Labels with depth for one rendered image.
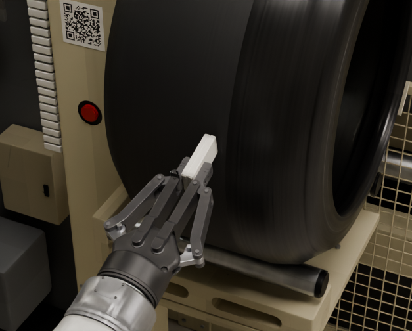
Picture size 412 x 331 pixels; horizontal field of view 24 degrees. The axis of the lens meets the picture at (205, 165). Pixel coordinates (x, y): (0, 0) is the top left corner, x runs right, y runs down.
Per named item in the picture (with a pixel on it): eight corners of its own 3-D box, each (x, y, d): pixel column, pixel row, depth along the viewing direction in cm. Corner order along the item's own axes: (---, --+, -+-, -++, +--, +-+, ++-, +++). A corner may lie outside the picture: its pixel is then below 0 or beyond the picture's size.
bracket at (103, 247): (94, 263, 157) (91, 216, 151) (199, 139, 186) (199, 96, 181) (112, 268, 156) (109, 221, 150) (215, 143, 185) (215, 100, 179)
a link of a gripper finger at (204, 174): (186, 192, 113) (209, 198, 112) (204, 161, 116) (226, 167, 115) (188, 199, 114) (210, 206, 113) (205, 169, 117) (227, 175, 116)
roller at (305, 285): (115, 221, 155) (129, 204, 158) (118, 241, 158) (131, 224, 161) (320, 284, 143) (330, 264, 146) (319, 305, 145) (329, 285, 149)
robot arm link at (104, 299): (52, 303, 101) (80, 259, 104) (71, 346, 107) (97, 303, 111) (129, 330, 97) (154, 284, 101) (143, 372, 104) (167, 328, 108)
